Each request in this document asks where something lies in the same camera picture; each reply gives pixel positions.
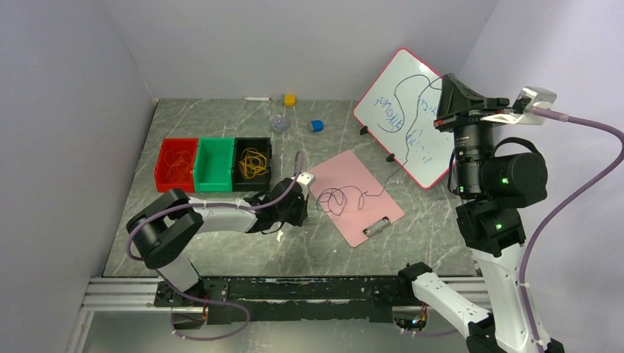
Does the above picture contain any black plastic bin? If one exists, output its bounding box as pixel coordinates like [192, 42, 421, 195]
[232, 138, 272, 192]

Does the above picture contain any pink clipboard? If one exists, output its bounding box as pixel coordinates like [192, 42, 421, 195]
[308, 150, 405, 248]

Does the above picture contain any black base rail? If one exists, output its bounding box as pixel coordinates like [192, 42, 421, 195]
[153, 275, 422, 325]

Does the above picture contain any blue block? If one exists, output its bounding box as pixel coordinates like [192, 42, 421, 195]
[310, 120, 325, 133]

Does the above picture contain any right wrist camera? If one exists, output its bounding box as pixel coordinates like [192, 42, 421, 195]
[480, 86, 558, 126]

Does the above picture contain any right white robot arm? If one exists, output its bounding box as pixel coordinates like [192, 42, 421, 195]
[397, 74, 564, 352]

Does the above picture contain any orange cable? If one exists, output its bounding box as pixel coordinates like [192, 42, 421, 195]
[163, 146, 195, 186]

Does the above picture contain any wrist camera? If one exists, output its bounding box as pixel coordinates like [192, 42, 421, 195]
[480, 86, 558, 126]
[296, 172, 315, 188]

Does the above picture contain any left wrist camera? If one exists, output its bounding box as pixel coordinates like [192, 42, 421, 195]
[296, 172, 315, 188]

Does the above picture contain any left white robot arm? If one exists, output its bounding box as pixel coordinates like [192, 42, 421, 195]
[126, 172, 314, 306]

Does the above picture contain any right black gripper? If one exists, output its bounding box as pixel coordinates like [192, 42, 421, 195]
[432, 73, 511, 193]

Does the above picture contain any dark blue cable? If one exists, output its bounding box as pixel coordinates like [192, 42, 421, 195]
[314, 73, 447, 218]

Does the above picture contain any red plastic bin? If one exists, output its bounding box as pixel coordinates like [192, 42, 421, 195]
[154, 138, 199, 193]

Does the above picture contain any green plastic bin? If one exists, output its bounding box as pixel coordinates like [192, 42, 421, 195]
[194, 138, 235, 193]

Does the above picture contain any yellow cable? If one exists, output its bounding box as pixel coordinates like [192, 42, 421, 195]
[237, 147, 270, 181]

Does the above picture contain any pink framed whiteboard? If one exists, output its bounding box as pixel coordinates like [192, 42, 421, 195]
[353, 48, 453, 190]

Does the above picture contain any white marker pen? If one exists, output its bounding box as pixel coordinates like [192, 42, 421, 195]
[244, 96, 272, 101]

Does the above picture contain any yellow cube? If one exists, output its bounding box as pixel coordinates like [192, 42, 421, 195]
[283, 94, 297, 107]

